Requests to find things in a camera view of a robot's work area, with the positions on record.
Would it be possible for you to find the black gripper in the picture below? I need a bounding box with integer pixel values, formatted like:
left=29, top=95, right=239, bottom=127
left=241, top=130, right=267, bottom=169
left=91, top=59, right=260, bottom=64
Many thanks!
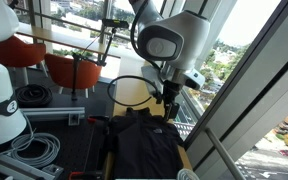
left=162, top=81, right=183, bottom=121

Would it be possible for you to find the black zip jersey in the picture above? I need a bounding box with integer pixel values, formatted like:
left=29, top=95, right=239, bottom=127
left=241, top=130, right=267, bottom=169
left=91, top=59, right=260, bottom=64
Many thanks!
left=107, top=106, right=186, bottom=180

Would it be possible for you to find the clear plastic cup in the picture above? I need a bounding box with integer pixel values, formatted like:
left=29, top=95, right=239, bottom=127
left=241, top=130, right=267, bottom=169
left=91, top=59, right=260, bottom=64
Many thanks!
left=176, top=167, right=201, bottom=180

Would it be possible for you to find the orange chair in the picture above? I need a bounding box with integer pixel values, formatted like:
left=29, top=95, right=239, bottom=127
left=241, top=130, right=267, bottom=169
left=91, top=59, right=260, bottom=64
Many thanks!
left=0, top=35, right=47, bottom=69
left=43, top=52, right=103, bottom=90

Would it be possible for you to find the wooden counter top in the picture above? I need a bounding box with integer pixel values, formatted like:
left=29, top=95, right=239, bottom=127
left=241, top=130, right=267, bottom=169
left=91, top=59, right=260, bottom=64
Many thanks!
left=15, top=21, right=146, bottom=62

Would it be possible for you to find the grey wrist camera unit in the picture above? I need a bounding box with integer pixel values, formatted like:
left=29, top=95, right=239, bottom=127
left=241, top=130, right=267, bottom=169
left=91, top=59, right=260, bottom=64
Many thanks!
left=140, top=64, right=165, bottom=97

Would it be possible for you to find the orange handled bar clamp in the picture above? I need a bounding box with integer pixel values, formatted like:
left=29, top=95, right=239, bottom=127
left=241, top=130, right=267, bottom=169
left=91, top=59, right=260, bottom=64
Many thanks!
left=67, top=170, right=104, bottom=180
left=83, top=114, right=111, bottom=126

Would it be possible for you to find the metal corner bracket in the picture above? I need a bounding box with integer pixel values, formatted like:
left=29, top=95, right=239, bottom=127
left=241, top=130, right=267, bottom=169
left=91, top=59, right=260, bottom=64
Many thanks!
left=41, top=163, right=65, bottom=178
left=67, top=112, right=82, bottom=127

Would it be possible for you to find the white cables bundle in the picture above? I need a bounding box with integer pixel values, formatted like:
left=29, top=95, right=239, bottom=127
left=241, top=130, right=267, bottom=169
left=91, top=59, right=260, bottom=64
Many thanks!
left=17, top=116, right=110, bottom=180

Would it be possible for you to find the black camera stand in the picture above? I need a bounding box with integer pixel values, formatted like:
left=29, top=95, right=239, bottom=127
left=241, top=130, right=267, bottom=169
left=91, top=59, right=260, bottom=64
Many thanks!
left=70, top=26, right=119, bottom=102

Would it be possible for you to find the black stereo camera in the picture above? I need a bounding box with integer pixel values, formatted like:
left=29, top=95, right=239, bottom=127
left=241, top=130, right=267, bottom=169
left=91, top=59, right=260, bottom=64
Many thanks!
left=101, top=17, right=130, bottom=30

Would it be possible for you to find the aluminium extrusion rail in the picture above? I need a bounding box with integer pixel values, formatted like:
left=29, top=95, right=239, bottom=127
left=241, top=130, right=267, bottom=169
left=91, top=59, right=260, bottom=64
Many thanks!
left=19, top=106, right=86, bottom=122
left=0, top=147, right=56, bottom=180

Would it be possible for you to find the black coiled cable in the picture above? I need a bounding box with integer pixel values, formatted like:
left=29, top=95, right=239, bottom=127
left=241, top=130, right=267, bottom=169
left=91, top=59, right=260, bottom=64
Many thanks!
left=15, top=83, right=54, bottom=108

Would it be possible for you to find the grey coiled cable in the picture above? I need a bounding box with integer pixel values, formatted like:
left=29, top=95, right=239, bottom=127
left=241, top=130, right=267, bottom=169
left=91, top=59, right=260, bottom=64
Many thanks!
left=9, top=131, right=62, bottom=168

